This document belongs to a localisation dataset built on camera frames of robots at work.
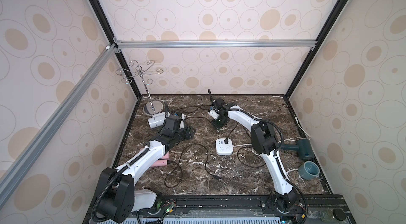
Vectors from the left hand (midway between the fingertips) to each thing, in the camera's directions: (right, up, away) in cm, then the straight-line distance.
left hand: (197, 130), depth 84 cm
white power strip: (+15, -11, +6) cm, 20 cm away
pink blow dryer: (-19, -17, +1) cm, 26 cm away
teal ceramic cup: (+59, -22, -1) cm, 63 cm away
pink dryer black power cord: (+9, -24, -1) cm, 26 cm away
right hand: (+16, +1, +20) cm, 26 cm away
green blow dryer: (+60, -11, +3) cm, 61 cm away
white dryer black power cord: (-6, +14, +30) cm, 33 cm away
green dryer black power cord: (+17, -8, +8) cm, 20 cm away
